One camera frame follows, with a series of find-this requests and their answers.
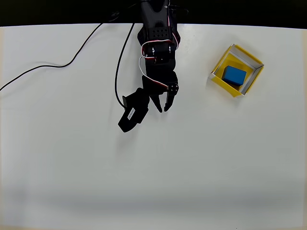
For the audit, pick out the blue rectangular block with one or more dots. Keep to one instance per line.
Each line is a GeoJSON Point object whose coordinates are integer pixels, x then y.
{"type": "Point", "coordinates": [235, 74]}

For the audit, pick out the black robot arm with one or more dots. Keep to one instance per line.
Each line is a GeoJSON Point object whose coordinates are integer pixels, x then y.
{"type": "Point", "coordinates": [157, 24]}

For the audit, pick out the yellow paper box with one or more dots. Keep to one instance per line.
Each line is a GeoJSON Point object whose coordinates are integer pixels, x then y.
{"type": "Point", "coordinates": [221, 82]}

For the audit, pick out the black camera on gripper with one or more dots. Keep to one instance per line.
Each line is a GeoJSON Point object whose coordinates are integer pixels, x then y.
{"type": "Point", "coordinates": [132, 115]}

